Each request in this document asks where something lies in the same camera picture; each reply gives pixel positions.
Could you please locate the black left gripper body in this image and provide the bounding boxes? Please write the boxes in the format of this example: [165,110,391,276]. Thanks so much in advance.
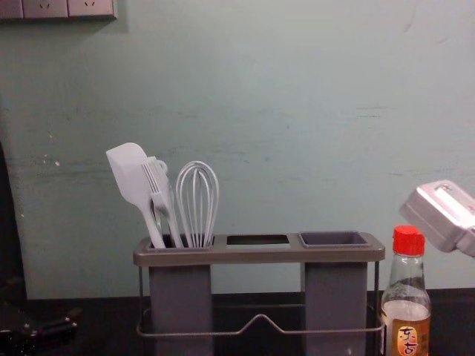
[0,281,42,356]

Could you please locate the grey plastic rack bin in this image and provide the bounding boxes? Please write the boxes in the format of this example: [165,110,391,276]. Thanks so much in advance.
[148,234,215,356]
[298,230,369,356]

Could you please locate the white silicone spatula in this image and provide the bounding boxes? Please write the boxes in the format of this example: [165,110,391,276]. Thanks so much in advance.
[105,142,167,249]

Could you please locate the white plastic fork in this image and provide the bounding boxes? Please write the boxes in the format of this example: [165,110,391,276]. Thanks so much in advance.
[140,162,168,223]

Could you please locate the white plastic tongs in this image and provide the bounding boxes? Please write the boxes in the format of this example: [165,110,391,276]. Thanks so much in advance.
[145,155,185,248]

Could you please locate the black table cloth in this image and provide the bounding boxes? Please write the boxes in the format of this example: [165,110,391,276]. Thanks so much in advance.
[0,291,475,356]

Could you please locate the grey metal utensil rack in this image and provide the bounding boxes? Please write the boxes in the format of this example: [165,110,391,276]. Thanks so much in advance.
[133,231,387,356]

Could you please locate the clear bottle with red cap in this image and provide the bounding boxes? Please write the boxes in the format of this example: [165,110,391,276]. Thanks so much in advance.
[380,225,433,356]

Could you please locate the white wire whisk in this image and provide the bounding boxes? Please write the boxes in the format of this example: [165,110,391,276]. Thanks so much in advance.
[175,160,220,248]

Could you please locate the grey wall socket panel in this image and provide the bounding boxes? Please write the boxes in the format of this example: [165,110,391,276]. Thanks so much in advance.
[0,0,119,22]

